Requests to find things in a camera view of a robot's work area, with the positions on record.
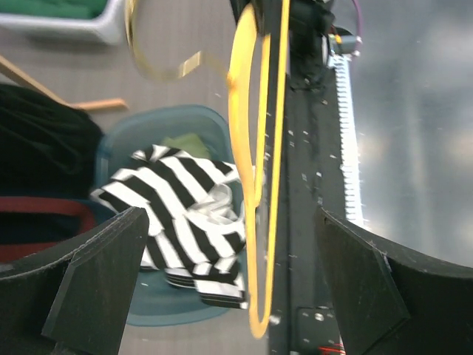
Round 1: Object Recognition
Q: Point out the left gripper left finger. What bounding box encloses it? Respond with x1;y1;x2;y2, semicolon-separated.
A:
1;208;149;354

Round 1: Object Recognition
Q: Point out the black white striped tank top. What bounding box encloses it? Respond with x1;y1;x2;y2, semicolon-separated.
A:
90;145;248;309

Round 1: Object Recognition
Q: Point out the black dress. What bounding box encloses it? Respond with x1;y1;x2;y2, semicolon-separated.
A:
1;84;103;199

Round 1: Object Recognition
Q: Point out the olive green tank top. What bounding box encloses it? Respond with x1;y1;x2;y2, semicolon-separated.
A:
161;133;211;159

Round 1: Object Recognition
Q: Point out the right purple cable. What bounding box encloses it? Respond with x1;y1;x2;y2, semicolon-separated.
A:
349;0;367;38

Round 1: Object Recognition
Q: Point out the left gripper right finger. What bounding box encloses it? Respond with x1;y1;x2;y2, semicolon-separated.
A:
315;207;472;354

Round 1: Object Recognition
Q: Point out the folded dark green shirt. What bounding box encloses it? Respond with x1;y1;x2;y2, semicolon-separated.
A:
1;0;107;19

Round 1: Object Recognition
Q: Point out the yellow plastic hanger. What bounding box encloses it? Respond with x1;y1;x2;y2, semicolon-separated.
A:
123;0;293;339

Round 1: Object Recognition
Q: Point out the navy tank top maroon trim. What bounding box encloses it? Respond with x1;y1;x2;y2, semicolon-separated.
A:
1;196;115;263

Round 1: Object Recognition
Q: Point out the teal plastic basin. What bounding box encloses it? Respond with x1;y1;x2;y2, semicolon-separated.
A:
95;105;244;327

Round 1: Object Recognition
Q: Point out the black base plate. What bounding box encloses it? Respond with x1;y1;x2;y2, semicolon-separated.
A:
268;1;345;354

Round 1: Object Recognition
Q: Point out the white slotted cable duct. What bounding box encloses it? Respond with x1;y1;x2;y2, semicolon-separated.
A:
328;55;364;227

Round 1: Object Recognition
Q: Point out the white plastic basket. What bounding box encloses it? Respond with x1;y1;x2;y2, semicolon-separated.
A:
1;1;126;46

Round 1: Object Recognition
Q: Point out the wooden clothes rack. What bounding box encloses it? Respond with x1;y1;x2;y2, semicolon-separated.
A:
0;55;129;112

